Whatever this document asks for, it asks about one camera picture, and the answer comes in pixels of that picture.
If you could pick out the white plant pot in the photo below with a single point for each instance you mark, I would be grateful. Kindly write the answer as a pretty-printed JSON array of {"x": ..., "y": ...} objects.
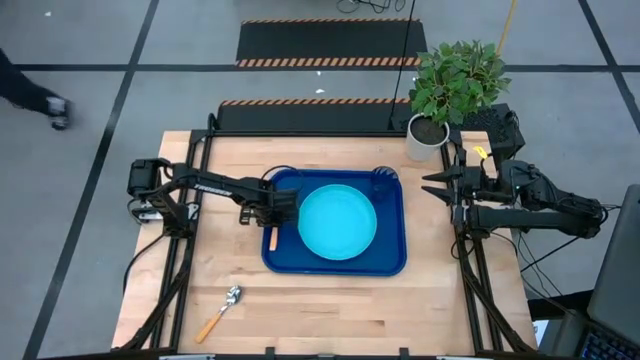
[{"x": 417, "y": 147}]

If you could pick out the green leafy plant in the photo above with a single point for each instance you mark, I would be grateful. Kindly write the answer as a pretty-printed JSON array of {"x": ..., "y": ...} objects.
[{"x": 455, "y": 80}]

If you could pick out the blue translucent cup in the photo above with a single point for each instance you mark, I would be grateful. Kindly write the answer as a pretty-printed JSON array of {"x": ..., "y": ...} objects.
[{"x": 384, "y": 187}]

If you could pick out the black striped floor mat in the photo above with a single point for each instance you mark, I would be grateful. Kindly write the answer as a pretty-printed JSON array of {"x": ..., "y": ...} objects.
[
  {"x": 325, "y": 42},
  {"x": 300, "y": 117}
]

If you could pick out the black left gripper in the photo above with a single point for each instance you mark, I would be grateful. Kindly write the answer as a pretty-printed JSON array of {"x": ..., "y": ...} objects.
[{"x": 280, "y": 207}]

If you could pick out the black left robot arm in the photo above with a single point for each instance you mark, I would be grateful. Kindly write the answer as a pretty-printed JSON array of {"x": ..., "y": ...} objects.
[{"x": 215, "y": 185}]

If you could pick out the turquoise round plate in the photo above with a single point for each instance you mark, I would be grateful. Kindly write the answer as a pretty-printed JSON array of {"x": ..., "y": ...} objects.
[{"x": 337, "y": 222}]

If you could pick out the blue plastic tray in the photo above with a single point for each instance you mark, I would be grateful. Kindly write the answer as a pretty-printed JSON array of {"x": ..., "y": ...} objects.
[{"x": 390, "y": 250}]

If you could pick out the black computer case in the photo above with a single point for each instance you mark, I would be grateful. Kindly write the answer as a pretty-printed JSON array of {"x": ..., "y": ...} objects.
[{"x": 500, "y": 130}]

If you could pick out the grey laptop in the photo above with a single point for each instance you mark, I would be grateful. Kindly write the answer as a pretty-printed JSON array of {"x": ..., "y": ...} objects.
[{"x": 620, "y": 270}]

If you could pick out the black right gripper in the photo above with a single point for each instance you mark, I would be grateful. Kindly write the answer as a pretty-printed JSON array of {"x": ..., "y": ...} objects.
[{"x": 472, "y": 187}]

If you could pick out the black frame corner bracket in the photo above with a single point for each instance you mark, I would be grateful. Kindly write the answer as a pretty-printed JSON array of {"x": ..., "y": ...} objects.
[{"x": 213, "y": 124}]

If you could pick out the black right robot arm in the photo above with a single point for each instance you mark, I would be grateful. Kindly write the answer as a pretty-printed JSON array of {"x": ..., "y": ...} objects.
[{"x": 525, "y": 220}]

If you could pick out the black aluminium frame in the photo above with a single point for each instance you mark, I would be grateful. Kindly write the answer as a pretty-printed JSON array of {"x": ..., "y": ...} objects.
[{"x": 300, "y": 134}]

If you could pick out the silver mounting plate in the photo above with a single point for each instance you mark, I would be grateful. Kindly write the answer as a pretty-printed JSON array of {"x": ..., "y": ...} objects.
[{"x": 192, "y": 212}]

